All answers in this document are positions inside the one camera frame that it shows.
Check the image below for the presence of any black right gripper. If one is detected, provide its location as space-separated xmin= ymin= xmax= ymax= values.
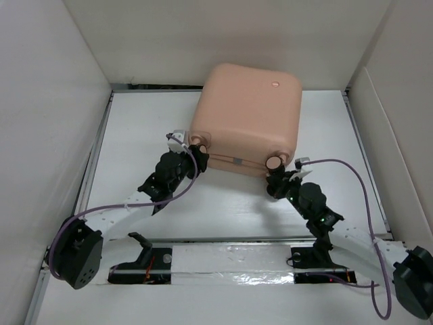
xmin=264 ymin=171 xmax=310 ymax=220

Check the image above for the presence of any pink hard-shell suitcase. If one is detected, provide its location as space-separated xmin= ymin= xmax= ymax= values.
xmin=189 ymin=63 xmax=302 ymax=177

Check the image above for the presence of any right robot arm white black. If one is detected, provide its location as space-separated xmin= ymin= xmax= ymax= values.
xmin=267 ymin=171 xmax=432 ymax=320

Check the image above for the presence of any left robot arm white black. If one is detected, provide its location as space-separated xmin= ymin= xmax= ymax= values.
xmin=45 ymin=144 xmax=209 ymax=290

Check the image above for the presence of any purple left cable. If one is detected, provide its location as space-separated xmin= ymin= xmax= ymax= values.
xmin=48 ymin=133 xmax=198 ymax=279

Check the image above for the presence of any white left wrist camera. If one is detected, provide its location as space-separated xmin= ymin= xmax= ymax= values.
xmin=166 ymin=129 xmax=189 ymax=153

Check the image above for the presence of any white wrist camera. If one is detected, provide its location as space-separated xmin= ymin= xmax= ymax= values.
xmin=294 ymin=157 xmax=312 ymax=179
xmin=166 ymin=129 xmax=189 ymax=153

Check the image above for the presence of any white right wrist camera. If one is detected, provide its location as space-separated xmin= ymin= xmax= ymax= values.
xmin=294 ymin=157 xmax=312 ymax=179

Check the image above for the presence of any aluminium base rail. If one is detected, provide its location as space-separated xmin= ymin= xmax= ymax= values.
xmin=45 ymin=232 xmax=359 ymax=290

